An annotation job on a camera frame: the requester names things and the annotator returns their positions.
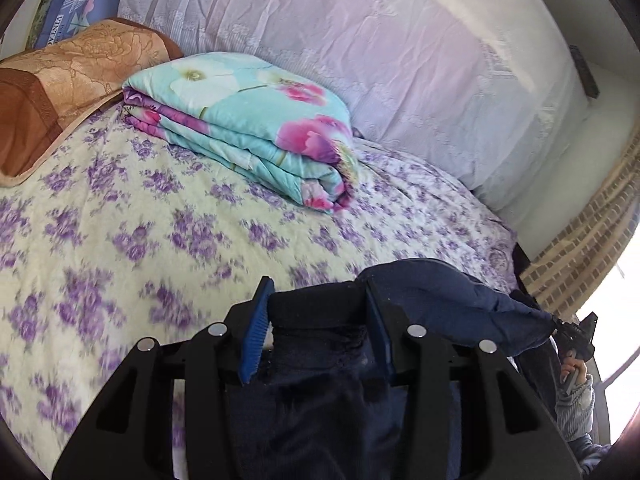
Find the navy blue pants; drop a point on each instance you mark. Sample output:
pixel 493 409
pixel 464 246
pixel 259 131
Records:
pixel 310 360

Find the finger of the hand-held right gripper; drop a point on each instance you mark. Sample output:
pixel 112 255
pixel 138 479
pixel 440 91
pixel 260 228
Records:
pixel 580 337

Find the person's right hand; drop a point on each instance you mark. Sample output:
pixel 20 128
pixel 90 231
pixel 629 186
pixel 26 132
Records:
pixel 567 372

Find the green patterned cloth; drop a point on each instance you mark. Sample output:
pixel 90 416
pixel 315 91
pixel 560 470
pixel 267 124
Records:
pixel 45 15

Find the purple floral bed sheet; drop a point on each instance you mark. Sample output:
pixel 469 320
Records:
pixel 150 220

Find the blue patterned pillow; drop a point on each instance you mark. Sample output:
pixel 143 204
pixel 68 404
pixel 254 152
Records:
pixel 80 5

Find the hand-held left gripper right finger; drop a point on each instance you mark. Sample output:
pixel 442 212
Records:
pixel 379 325

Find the person's right forearm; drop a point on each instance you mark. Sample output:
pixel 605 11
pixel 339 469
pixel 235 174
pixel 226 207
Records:
pixel 577 420

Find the white lace cloth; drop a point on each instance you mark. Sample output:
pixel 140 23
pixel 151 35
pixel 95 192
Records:
pixel 400 60

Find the folded turquoise floral quilt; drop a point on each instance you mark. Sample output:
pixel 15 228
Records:
pixel 250 125

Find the brown floral pillow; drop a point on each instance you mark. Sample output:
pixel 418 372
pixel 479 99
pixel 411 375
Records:
pixel 65 85

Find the dark remote control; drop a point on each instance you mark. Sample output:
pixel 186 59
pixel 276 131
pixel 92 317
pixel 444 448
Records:
pixel 584 71

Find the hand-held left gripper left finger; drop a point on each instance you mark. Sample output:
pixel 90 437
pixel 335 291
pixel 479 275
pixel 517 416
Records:
pixel 256 332

